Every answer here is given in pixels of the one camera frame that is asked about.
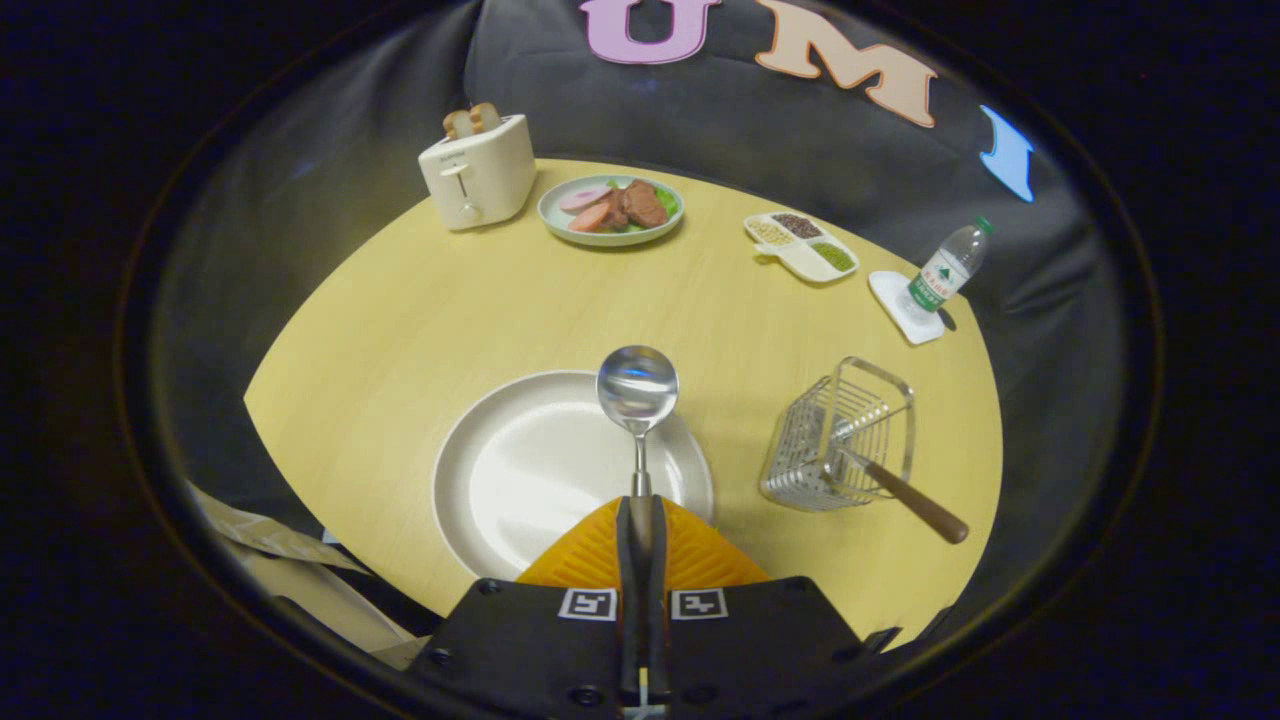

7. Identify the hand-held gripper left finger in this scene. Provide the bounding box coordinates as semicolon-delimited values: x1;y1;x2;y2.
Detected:
410;497;646;720

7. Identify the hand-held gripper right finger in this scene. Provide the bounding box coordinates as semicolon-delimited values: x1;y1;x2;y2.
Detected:
645;497;871;720

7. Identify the wooden-handled metal fork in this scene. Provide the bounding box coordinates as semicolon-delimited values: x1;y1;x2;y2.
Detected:
825;420;970;545

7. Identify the wooden-handled metal spoon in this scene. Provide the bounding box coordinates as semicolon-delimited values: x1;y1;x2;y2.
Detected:
596;345;680;501

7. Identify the large white plate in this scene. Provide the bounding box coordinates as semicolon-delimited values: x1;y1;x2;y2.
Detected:
432;370;715;581

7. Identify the person's beige clothing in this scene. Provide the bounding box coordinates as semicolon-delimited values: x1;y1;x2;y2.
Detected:
185;480;431;671

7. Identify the white square coaster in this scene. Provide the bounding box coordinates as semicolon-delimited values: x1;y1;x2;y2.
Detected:
868;270;946;346

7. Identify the white divided dish with beans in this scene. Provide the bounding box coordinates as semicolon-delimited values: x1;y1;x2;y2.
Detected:
743;211;860;284

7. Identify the clear plastic water bottle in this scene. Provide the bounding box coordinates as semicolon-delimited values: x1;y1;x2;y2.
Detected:
905;216;994;314

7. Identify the light green plate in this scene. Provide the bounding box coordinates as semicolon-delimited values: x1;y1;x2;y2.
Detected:
537;175;687;248

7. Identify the green lettuce leaf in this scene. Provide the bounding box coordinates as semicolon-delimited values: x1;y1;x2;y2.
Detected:
605;178;681;234

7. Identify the brown meat piece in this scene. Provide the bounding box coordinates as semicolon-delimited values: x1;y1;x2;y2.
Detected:
622;180;669;229

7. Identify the cream toaster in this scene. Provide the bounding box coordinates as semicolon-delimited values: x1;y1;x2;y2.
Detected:
418;113;537;232

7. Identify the metal wire basket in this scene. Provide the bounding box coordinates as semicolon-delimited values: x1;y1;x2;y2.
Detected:
759;357;916;513

